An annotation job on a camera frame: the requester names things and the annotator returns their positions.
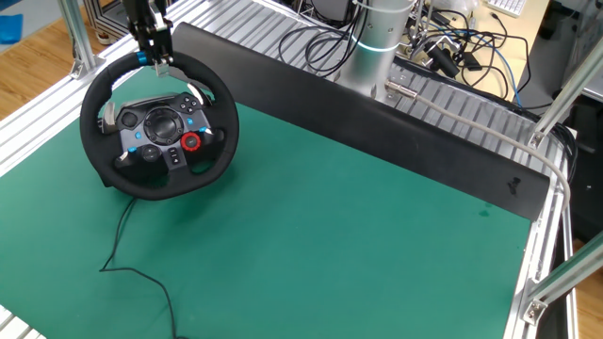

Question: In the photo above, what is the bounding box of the black table mat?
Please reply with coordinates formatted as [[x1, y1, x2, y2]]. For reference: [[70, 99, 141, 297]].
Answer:
[[167, 22, 551, 221]]

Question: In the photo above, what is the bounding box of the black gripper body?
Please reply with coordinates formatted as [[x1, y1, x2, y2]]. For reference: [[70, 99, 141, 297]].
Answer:
[[122, 0, 171, 37]]

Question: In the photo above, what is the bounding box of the aluminium frame post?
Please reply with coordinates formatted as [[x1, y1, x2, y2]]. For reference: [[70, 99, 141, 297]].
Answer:
[[527, 35, 603, 150], [56, 0, 107, 80], [520, 243, 603, 327]]

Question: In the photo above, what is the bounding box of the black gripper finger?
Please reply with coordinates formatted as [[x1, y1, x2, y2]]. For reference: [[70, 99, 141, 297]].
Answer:
[[131, 30, 155, 66], [153, 21, 174, 79]]

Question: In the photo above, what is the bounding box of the black hanging cable bundle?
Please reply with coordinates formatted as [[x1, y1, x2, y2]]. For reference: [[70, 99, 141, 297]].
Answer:
[[548, 121, 579, 186]]

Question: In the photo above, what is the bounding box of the grey corrugated conduit cable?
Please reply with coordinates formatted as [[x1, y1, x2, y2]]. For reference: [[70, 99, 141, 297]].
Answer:
[[384, 78, 572, 214]]

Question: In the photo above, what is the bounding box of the white keyboard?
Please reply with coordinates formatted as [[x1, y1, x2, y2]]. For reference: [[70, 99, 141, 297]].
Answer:
[[484, 0, 528, 18]]

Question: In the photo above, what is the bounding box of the green table mat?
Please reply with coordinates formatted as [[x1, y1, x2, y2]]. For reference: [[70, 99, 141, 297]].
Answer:
[[0, 65, 532, 339]]

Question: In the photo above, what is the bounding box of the light wooden desk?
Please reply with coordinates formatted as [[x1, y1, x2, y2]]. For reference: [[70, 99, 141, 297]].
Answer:
[[418, 0, 552, 103]]

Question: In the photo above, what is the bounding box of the black looped cable bundle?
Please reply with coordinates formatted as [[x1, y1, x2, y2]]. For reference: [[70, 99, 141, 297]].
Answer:
[[276, 0, 367, 80]]

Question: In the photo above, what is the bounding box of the black white striped frame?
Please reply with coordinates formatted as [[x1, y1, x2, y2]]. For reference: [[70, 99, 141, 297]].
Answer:
[[84, 0, 164, 46]]

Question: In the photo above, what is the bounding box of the black cylindrical device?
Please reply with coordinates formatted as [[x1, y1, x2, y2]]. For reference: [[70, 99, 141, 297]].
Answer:
[[425, 43, 462, 80]]

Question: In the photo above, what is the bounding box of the blue cable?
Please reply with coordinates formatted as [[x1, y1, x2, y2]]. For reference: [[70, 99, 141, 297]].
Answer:
[[440, 23, 524, 108]]

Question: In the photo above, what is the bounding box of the black racing steering wheel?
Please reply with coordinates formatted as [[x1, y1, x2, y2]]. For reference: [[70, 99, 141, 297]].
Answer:
[[78, 48, 240, 202]]

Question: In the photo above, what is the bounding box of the thin black USB cable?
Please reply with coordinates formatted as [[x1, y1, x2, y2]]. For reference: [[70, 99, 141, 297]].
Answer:
[[98, 197, 189, 339]]

